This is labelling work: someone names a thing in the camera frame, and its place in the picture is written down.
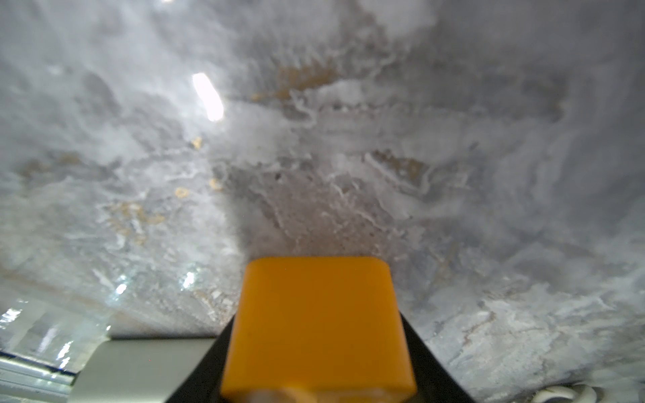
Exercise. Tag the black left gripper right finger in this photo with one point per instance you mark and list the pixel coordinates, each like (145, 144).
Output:
(434, 383)

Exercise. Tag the white cube adapter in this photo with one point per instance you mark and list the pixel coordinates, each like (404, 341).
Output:
(138, 370)

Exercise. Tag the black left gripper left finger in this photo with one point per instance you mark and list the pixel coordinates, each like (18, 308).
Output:
(203, 385)

